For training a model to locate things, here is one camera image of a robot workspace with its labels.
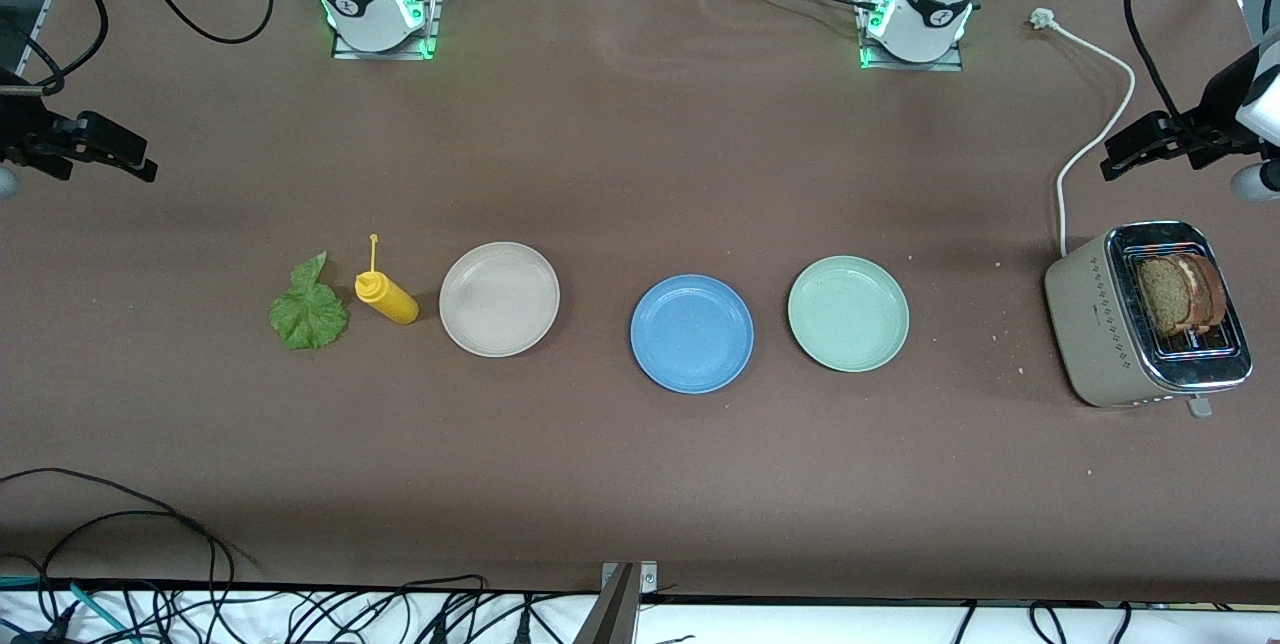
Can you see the beige and chrome toaster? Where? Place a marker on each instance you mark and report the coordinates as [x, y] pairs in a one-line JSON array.
[[1095, 324]]

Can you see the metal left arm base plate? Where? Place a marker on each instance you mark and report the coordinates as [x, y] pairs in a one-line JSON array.
[[955, 62]]

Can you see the blue round plate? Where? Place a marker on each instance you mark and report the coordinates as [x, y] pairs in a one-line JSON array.
[[692, 334]]

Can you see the brown toasted bread slice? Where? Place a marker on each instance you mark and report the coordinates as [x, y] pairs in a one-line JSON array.
[[1214, 289], [1165, 296]]

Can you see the green lettuce leaf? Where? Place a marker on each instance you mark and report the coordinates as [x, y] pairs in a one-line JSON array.
[[308, 312]]

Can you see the yellow mustard squeeze bottle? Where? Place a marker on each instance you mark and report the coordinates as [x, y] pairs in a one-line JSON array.
[[392, 296]]

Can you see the silver metal bracket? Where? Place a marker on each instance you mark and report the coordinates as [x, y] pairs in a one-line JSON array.
[[648, 576]]

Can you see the grey aluminium profile post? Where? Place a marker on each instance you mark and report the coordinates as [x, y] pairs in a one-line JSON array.
[[610, 614]]

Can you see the pale green round plate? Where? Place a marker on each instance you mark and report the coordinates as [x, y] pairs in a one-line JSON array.
[[848, 314]]

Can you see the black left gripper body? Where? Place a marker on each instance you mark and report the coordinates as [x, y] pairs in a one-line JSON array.
[[1213, 131]]

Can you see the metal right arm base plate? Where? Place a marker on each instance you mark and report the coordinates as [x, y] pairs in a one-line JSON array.
[[432, 14]]

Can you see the beige round plate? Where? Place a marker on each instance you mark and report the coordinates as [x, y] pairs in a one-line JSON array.
[[499, 299]]

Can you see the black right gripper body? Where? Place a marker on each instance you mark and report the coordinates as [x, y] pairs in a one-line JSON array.
[[22, 137]]

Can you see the perforated aluminium frame rail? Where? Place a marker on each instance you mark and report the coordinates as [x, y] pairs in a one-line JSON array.
[[35, 39]]

